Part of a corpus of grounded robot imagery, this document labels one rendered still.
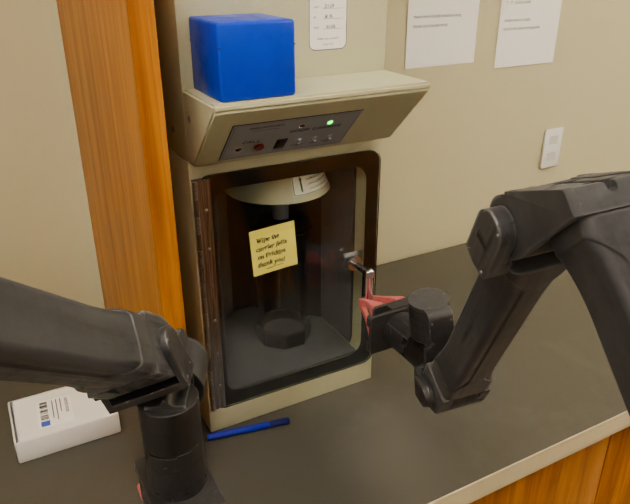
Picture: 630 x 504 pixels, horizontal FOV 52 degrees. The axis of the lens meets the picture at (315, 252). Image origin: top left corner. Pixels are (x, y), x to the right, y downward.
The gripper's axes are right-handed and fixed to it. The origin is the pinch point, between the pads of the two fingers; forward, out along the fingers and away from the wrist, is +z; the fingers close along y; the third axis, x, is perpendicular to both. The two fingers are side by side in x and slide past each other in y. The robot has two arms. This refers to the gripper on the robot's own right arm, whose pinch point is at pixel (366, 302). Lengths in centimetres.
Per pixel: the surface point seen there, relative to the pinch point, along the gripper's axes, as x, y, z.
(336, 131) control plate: -29.7, 6.3, -0.2
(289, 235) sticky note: -13.0, 11.9, 4.2
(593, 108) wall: -10, -109, 50
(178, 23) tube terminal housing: -45, 26, 6
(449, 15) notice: -38, -53, 49
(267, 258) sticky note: -10.0, 15.8, 4.2
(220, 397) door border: 12.9, 25.1, 4.0
